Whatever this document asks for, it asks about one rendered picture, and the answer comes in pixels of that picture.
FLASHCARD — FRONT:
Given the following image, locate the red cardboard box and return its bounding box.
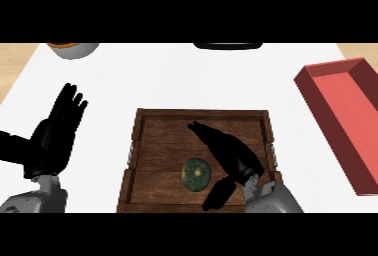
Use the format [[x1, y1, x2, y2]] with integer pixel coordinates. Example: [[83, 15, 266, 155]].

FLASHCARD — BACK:
[[293, 56, 378, 197]]

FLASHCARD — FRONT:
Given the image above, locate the dark green round squash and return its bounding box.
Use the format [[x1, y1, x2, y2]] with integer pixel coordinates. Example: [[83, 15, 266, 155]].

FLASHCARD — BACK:
[[181, 157, 213, 193]]

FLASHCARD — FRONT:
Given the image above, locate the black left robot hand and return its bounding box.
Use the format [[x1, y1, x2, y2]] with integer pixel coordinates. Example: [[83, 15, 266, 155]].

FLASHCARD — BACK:
[[0, 82, 91, 179]]

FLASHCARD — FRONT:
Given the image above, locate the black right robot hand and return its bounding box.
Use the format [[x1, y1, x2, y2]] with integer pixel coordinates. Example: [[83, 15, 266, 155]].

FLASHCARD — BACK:
[[186, 120, 266, 212]]

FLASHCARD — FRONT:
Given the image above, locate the black flat object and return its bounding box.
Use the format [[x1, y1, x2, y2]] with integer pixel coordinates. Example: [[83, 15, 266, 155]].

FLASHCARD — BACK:
[[192, 42, 265, 51]]

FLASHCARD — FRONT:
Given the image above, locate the grey bowl with orange rim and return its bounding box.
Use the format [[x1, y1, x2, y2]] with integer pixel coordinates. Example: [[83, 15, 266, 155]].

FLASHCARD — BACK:
[[46, 42, 101, 61]]

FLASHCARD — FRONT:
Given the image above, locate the brown wooden tray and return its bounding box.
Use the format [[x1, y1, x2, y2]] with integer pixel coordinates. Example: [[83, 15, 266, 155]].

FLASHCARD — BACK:
[[116, 107, 284, 214]]

